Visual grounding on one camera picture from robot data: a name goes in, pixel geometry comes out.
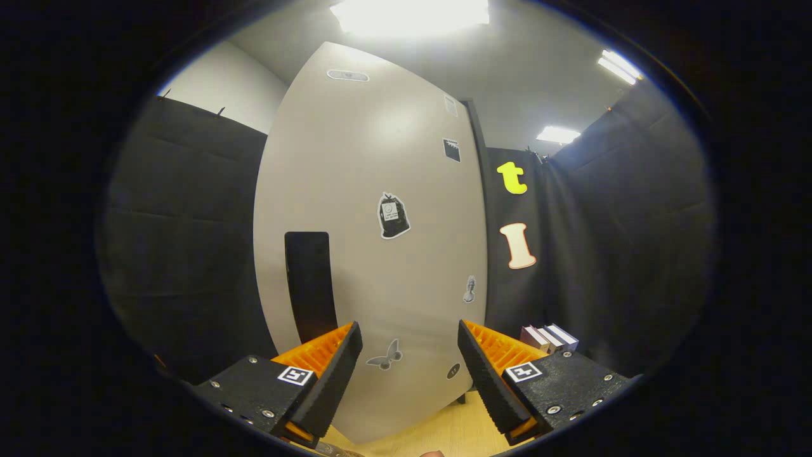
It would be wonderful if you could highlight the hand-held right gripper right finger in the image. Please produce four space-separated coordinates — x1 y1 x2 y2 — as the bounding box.
458 319 635 445

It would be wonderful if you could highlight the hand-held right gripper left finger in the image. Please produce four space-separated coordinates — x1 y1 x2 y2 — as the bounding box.
193 321 363 448

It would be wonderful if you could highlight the black door handle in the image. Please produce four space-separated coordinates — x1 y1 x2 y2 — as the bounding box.
284 231 339 345

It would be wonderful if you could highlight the light grey cabinet door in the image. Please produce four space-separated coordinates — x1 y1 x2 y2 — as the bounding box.
252 41 489 445

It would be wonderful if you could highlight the white spine book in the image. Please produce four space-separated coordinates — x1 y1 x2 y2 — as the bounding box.
536 326 565 353

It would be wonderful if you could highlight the black backdrop cloth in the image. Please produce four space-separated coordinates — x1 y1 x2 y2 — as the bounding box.
101 79 717 381

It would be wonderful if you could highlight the ceiling light panel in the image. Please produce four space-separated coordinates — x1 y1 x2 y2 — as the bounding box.
330 0 490 36
598 50 643 85
536 126 581 144

